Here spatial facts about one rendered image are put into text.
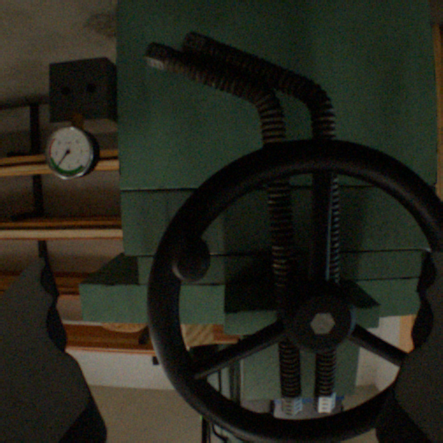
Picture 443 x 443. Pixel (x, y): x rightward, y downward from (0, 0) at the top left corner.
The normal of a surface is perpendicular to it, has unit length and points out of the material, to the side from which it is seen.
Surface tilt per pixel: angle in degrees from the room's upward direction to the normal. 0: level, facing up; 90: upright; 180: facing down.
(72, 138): 90
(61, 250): 90
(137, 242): 90
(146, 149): 90
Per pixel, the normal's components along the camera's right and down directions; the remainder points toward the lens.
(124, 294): -0.04, 0.14
